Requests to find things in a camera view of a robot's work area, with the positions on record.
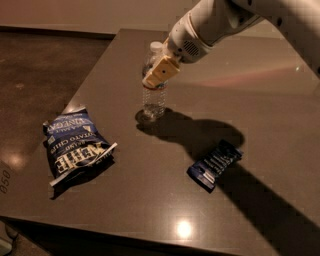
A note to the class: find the blue potato chips bag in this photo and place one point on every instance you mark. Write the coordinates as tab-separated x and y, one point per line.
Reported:
73	145

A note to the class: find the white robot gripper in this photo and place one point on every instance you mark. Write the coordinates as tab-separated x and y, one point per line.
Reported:
184	42

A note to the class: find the small blue snack packet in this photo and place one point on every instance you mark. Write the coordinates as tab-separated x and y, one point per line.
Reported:
210	167

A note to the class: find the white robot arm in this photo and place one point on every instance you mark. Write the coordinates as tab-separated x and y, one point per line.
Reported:
297	20

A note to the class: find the clear plastic water bottle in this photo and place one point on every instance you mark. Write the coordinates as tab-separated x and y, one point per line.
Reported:
153	99

